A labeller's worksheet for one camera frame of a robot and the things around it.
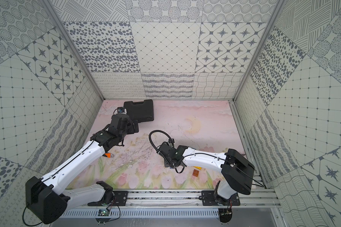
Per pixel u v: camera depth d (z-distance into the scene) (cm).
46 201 37
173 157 63
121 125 60
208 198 72
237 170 43
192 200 75
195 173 82
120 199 73
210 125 107
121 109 68
